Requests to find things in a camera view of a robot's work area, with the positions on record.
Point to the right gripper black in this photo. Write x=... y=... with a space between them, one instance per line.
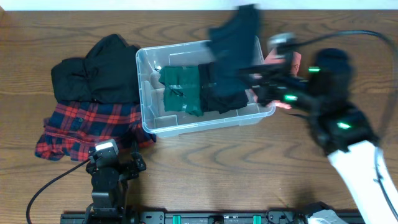
x=275 y=78

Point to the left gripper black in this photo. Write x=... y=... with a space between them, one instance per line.
x=133 y=172

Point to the pink printed shirt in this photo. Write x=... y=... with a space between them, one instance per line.
x=272 y=58

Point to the navy garment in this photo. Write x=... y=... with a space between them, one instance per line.
x=232 y=46

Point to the black garment with tape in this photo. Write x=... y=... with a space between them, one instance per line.
x=212 y=102

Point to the dark green garment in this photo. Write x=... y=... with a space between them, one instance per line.
x=181 y=89

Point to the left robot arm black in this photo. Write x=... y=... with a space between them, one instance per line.
x=109 y=178

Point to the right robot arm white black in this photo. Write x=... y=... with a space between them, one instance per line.
x=339 y=127

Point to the clear plastic storage bin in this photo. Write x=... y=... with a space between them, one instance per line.
x=156 y=120

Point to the red navy plaid shirt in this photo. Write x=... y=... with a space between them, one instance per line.
x=74 y=129

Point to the black garment left pile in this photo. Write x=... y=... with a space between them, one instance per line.
x=107 y=74

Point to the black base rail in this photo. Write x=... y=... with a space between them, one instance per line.
x=314 y=213

